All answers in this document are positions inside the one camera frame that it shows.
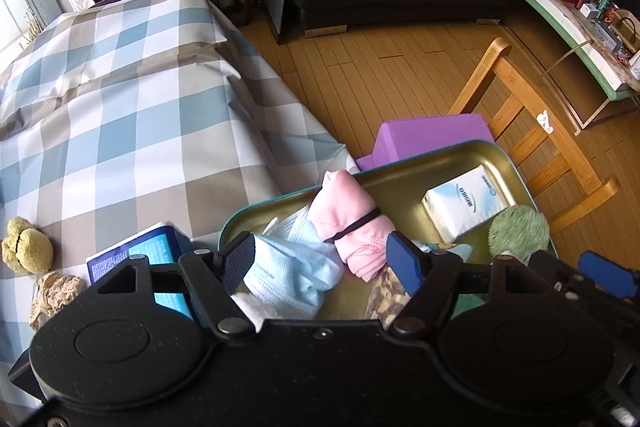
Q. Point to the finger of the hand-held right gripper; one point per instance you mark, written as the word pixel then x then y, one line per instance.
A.
pixel 607 274

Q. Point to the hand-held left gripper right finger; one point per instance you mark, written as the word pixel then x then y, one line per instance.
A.
pixel 405 264

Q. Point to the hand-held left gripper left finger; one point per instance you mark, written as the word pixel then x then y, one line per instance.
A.
pixel 240 263

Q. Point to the blue sachet of dried pieces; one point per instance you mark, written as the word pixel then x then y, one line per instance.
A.
pixel 382 294

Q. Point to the white plush cloth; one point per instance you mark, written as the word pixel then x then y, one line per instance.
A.
pixel 250 305

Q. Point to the blue face mask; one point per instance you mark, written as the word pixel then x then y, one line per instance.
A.
pixel 287 272

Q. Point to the gold metal tray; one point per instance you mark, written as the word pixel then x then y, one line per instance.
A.
pixel 400 187

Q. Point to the small white tissue pack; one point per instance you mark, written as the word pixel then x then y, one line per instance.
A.
pixel 460 202

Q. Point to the pink cloth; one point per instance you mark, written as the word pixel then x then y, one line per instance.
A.
pixel 345 202

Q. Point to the green fuzzy ball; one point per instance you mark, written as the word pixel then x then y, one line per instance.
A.
pixel 520 232

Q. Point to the green cloth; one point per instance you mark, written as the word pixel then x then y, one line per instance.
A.
pixel 470 305

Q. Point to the large blue tissue pack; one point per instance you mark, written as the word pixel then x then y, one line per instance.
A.
pixel 150 247

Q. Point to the purple foam block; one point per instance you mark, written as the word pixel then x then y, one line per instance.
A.
pixel 425 137

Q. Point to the wooden chair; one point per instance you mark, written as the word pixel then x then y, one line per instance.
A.
pixel 550 127

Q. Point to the blue and brown checked blanket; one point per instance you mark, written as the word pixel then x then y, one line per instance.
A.
pixel 125 132

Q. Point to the beige loofah piece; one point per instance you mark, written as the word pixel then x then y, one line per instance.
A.
pixel 55 294

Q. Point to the yellow loofah sponge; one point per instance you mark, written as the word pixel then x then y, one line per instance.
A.
pixel 25 247

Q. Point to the green-edged coffee table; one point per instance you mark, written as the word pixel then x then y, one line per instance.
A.
pixel 575 42

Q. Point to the checked pillow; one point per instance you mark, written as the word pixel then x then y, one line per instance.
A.
pixel 110 52

